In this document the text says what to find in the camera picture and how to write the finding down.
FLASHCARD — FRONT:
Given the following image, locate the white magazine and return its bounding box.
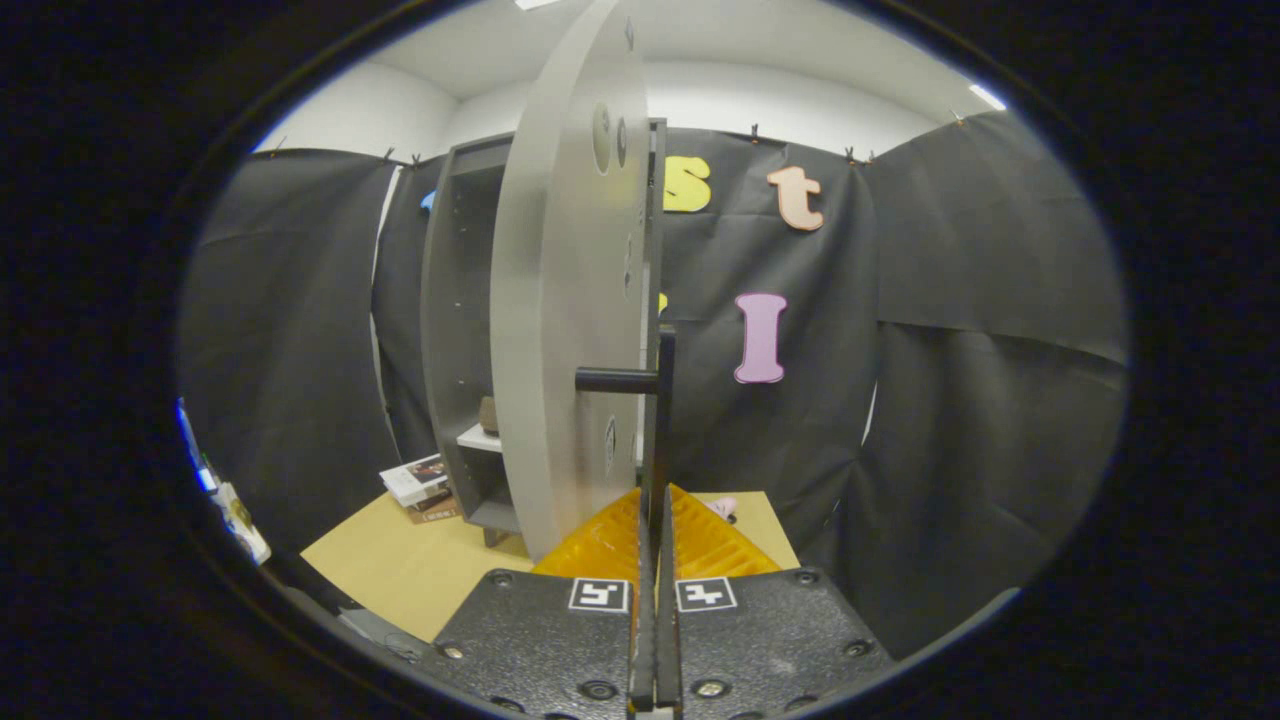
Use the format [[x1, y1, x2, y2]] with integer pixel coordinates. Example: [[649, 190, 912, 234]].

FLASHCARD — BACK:
[[379, 454, 451, 507]]

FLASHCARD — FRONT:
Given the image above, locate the grey shoe cabinet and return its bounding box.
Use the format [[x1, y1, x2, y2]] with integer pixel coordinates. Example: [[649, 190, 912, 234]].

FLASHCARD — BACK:
[[420, 118, 669, 549]]

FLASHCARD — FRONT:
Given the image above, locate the black backdrop cloth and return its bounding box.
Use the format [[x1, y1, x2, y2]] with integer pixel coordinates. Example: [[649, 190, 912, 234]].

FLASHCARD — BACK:
[[180, 108, 1131, 661]]

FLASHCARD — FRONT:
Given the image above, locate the white object with gold part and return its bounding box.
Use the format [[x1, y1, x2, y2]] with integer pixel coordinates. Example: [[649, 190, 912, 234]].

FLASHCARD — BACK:
[[210, 482, 272, 566]]

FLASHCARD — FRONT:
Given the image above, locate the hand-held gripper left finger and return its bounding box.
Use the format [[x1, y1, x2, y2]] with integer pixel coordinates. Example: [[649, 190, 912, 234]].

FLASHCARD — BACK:
[[435, 486, 657, 720]]

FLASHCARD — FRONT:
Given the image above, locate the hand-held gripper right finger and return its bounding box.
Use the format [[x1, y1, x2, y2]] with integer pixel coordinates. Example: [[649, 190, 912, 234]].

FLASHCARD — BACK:
[[655, 484, 893, 720]]

